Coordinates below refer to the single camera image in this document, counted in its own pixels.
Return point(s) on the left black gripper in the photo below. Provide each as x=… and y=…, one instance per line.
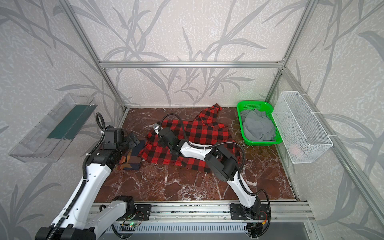
x=130, y=142

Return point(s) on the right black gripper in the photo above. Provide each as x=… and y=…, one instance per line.
x=160, y=132

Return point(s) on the red black plaid shirt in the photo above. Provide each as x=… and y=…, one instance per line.
x=204, y=129

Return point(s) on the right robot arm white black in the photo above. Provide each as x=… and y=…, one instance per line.
x=220, y=161

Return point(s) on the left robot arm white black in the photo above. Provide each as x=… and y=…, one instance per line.
x=72, y=223

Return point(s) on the folded multicolour plaid shirt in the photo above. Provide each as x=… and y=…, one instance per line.
x=131, y=160

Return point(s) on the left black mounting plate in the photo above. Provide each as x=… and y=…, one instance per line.
x=142, y=214

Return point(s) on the black mounting plate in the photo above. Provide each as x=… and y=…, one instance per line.
x=142, y=214
x=238, y=212

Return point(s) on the green plastic basket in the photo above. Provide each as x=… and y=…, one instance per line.
x=263, y=107

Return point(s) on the grey shirt in basket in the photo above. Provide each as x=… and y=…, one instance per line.
x=257, y=126

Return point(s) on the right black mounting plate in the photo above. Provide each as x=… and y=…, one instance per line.
x=238, y=212

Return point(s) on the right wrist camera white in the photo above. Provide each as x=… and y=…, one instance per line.
x=156, y=128

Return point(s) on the clear plastic wall tray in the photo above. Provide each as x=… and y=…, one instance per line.
x=50, y=138

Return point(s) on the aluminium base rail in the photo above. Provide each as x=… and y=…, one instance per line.
x=219, y=212

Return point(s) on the white wire mesh basket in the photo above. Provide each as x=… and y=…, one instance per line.
x=303, y=135

